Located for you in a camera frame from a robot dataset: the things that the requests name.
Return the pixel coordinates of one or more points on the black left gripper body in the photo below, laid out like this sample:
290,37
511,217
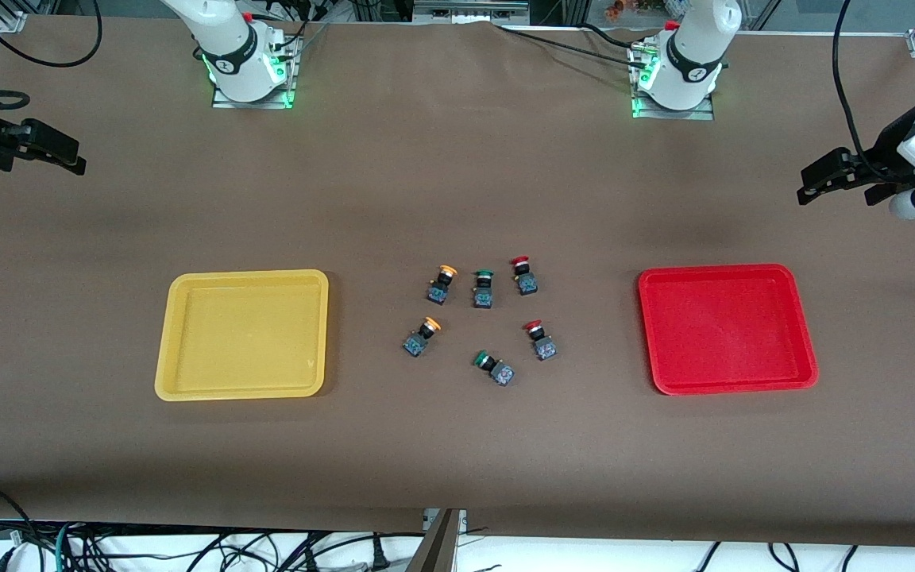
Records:
879,164

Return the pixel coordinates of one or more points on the red push button switch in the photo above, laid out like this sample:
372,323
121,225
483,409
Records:
525,276
542,342

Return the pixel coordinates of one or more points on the yellow push button switch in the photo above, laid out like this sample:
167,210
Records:
419,338
441,286

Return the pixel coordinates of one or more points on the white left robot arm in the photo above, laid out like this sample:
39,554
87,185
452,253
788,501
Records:
692,56

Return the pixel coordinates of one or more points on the red plastic tray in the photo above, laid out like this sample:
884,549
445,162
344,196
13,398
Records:
726,329

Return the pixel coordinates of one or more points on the yellow plastic tray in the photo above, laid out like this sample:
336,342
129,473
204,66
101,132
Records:
243,335

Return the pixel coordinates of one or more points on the grey metal background device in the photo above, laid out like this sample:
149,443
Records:
469,9

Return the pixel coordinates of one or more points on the brown table cover sheet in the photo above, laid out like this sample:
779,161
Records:
457,445

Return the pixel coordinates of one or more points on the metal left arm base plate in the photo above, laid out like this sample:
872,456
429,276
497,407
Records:
640,107

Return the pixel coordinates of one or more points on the green push button switch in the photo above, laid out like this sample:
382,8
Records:
496,369
483,289

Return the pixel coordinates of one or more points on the silver table edge bracket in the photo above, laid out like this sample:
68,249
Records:
445,518

